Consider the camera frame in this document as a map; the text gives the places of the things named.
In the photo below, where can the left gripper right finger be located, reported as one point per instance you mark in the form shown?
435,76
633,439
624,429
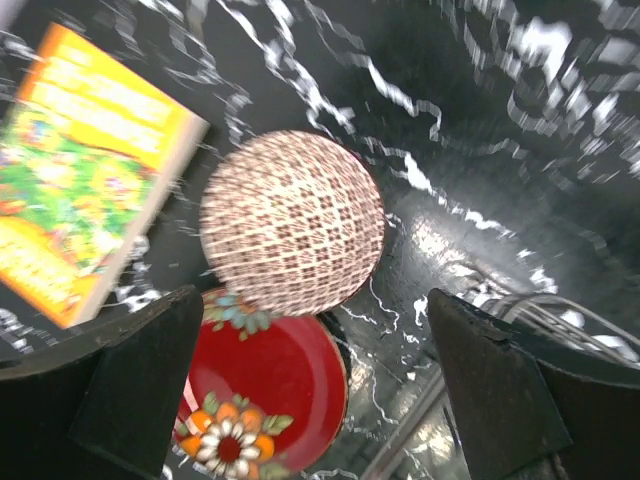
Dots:
529,407

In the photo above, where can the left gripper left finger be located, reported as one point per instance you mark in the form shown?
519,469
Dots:
101,405

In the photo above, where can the brown patterned ceramic bowl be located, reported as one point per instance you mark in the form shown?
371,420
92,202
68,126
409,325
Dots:
292,222

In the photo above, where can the orange green book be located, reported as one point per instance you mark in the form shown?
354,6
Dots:
89,151

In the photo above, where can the red floral plate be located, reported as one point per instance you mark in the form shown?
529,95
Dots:
264,397

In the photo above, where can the black wire dish rack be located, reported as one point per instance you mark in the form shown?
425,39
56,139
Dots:
562,320

